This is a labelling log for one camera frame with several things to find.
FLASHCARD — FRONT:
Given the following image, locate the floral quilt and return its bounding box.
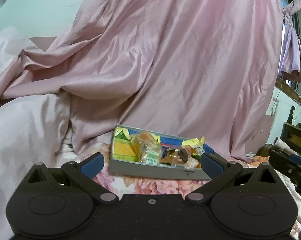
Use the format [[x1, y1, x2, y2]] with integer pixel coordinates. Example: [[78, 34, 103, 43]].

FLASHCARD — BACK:
[[74, 143, 301, 239]]

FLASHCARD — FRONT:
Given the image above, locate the clear cookie packet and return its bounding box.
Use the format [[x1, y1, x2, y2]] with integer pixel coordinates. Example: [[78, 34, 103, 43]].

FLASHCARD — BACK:
[[130, 131, 162, 166]]

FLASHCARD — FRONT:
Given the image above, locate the wooden window frame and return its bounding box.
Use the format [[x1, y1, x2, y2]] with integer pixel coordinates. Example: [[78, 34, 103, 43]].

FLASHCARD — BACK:
[[275, 0, 301, 106]]

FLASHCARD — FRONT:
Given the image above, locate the pink satin sheet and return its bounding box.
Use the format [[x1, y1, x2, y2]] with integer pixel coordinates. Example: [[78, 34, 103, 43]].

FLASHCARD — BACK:
[[0, 0, 282, 239]]

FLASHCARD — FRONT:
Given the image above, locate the grey snack box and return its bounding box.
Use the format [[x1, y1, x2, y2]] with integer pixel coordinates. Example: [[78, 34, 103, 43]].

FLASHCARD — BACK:
[[109, 125, 212, 180]]

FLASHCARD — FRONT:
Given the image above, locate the lilac curtain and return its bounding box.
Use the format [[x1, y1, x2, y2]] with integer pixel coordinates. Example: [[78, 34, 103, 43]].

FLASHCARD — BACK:
[[279, 0, 301, 82]]

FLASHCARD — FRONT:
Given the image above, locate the dark wooden shelf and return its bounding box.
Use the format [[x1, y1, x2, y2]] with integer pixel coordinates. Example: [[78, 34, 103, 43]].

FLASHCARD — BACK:
[[280, 106, 301, 155]]

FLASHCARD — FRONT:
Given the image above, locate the dark dried snack packet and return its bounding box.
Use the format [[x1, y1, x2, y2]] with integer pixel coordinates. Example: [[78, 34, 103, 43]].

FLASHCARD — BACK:
[[165, 148, 189, 164]]

